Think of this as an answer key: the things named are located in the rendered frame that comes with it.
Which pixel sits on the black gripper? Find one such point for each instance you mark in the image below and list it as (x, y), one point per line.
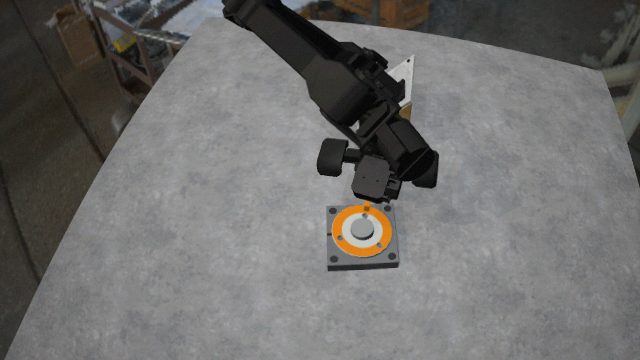
(333, 153)

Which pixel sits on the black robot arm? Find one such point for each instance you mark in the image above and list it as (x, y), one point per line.
(347, 84)

